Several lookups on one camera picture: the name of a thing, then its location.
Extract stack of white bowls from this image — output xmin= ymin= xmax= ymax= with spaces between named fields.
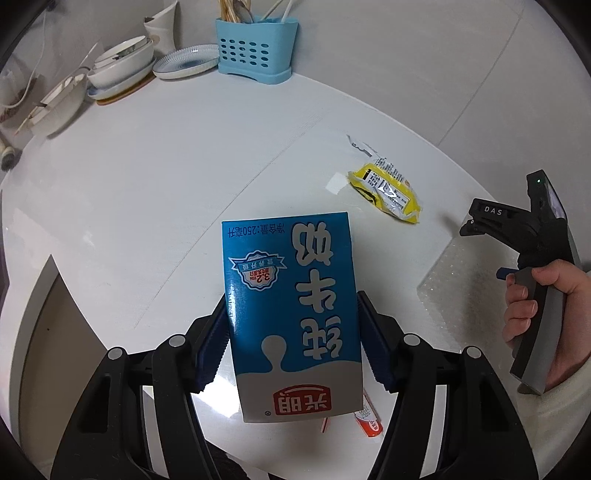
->
xmin=87 ymin=44 xmax=156 ymax=89

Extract white ceramic jug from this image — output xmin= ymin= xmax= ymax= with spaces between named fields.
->
xmin=144 ymin=0 xmax=180 ymax=54

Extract white deep dish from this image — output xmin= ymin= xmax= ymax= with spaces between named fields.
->
xmin=28 ymin=73 xmax=89 ymax=138

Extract blue perforated utensil holder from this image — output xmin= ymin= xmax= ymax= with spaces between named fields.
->
xmin=216 ymin=16 xmax=294 ymax=87

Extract red white small wrapper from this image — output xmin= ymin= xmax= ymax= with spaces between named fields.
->
xmin=353 ymin=390 xmax=385 ymax=438

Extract white plastic utensil handle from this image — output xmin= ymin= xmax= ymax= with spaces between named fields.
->
xmin=261 ymin=0 xmax=297 ymax=22

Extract wooden trivet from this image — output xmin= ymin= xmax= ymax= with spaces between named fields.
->
xmin=96 ymin=76 xmax=158 ymax=107

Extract person's right forearm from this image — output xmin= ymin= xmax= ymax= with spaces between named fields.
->
xmin=519 ymin=355 xmax=591 ymax=467

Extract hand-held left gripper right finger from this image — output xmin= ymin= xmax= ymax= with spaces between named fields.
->
xmin=356 ymin=290 xmax=541 ymax=480

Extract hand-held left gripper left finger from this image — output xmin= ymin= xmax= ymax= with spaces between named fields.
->
xmin=50 ymin=293 xmax=232 ymax=480

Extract blue striped rim plate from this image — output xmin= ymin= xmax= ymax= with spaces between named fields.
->
xmin=152 ymin=44 xmax=220 ymax=80

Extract dish brush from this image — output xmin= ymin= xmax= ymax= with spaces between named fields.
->
xmin=0 ymin=138 xmax=22 ymax=172

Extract clear bubble plastic sheet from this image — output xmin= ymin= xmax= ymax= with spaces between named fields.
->
xmin=417 ymin=237 xmax=513 ymax=354

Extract small patterned bowl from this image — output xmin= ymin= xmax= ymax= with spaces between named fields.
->
xmin=95 ymin=36 xmax=153 ymax=63

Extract blue white milk carton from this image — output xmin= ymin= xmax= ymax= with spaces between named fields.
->
xmin=222 ymin=212 xmax=365 ymax=424

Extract person's right hand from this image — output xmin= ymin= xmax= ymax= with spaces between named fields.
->
xmin=503 ymin=259 xmax=591 ymax=391

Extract yellow snack wrapper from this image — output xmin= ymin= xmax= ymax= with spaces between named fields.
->
xmin=346 ymin=134 xmax=423 ymax=225

